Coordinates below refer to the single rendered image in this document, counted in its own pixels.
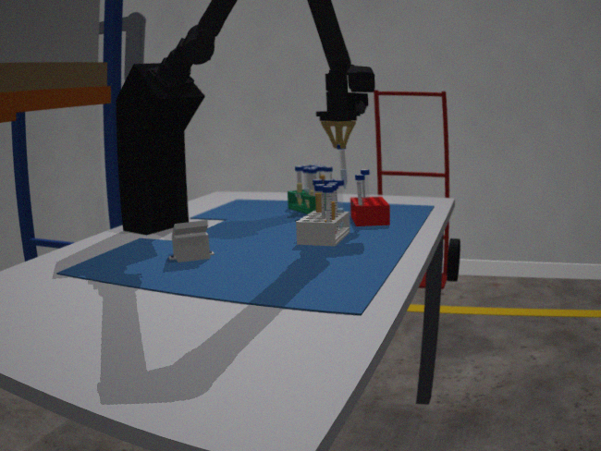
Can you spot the green test tube rack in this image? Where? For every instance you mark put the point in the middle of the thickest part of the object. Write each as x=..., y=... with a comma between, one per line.
x=293, y=204

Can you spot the white tube rack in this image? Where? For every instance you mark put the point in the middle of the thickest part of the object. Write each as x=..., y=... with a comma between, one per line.
x=311, y=231

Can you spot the red tube rack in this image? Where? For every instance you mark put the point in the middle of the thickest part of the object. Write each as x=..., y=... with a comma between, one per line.
x=371, y=214

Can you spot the blue bench mat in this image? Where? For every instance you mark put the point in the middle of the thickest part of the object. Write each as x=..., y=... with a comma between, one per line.
x=257, y=260

